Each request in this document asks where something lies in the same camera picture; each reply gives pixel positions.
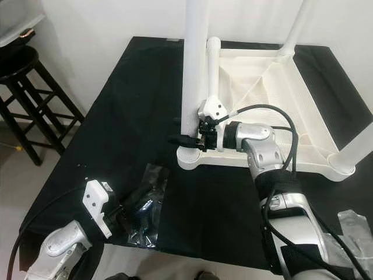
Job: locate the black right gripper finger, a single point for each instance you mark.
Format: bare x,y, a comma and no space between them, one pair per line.
185,140

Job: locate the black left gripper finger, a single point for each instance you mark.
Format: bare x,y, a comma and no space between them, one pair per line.
138,195

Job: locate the white plastic children table top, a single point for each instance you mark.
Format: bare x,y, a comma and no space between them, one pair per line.
285,93

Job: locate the crumpled clear tape patch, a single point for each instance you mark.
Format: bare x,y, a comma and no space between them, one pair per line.
154,216

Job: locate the grey robot left foot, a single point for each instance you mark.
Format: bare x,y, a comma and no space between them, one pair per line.
125,277

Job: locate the grey robot foot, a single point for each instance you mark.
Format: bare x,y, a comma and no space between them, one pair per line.
207,276
125,277

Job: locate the grey tape piece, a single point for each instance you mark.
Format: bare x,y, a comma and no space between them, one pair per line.
172,38

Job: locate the grey robot right foot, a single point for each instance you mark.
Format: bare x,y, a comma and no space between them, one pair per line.
207,276

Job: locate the black round stool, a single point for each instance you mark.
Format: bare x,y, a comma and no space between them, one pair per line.
35,93

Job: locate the grey translucent tape patch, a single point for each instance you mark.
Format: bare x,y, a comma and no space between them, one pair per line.
355,245

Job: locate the clear plastic food container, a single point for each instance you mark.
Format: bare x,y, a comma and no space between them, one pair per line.
17,20

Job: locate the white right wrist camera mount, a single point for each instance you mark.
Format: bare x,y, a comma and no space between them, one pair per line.
211,108

